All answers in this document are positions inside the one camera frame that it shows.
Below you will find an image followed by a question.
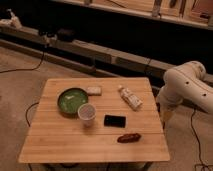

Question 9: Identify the dark red pepper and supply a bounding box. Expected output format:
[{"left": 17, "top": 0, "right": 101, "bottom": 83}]
[{"left": 117, "top": 133, "right": 141, "bottom": 143}]

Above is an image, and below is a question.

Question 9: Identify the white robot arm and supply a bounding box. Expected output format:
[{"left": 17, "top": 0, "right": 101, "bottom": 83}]
[{"left": 156, "top": 61, "right": 213, "bottom": 124}]

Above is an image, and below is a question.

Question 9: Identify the white tube bottle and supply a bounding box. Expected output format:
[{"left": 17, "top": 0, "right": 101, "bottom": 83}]
[{"left": 118, "top": 85, "right": 142, "bottom": 111}]

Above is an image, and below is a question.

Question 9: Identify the black rectangular box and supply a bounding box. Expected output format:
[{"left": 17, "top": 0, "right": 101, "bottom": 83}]
[{"left": 104, "top": 115, "right": 126, "bottom": 128}]

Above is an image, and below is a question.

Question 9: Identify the beige sponge block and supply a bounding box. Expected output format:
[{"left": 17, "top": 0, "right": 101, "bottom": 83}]
[{"left": 86, "top": 86, "right": 102, "bottom": 96}]

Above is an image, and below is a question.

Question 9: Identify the wooden table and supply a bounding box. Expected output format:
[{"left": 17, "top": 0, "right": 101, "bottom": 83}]
[{"left": 19, "top": 77, "right": 170, "bottom": 163}]

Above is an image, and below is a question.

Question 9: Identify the dark device on ledge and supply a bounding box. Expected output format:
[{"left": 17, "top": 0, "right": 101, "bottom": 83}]
[{"left": 57, "top": 29, "right": 75, "bottom": 42}]

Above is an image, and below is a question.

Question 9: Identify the white object on ledge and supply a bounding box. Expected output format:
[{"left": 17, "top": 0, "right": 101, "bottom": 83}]
[{"left": 0, "top": 9, "right": 22, "bottom": 29}]

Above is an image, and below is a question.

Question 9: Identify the black cable right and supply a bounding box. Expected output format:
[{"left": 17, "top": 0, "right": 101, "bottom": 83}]
[{"left": 190, "top": 106, "right": 213, "bottom": 171}]

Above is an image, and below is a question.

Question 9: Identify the long wall ledge rail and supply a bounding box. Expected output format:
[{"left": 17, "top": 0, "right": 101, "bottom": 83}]
[{"left": 0, "top": 26, "right": 172, "bottom": 82}]

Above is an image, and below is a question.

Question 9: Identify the black floor cable left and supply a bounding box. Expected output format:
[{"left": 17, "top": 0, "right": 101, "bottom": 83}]
[{"left": 0, "top": 44, "right": 46, "bottom": 75}]

